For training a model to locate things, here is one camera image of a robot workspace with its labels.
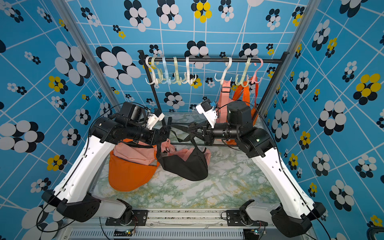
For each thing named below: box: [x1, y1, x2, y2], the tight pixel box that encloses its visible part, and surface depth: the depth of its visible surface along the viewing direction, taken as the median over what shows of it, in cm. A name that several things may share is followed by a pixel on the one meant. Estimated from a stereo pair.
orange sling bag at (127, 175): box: [108, 138, 160, 192], surface depth 86 cm
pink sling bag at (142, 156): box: [113, 141, 156, 166], surface depth 91 cm
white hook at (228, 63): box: [214, 57, 233, 85], surface depth 64 cm
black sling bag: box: [157, 136, 208, 181], surface depth 74 cm
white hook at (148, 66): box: [145, 56, 156, 85], surface depth 68 cm
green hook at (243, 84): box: [235, 57, 252, 87], surface depth 69 cm
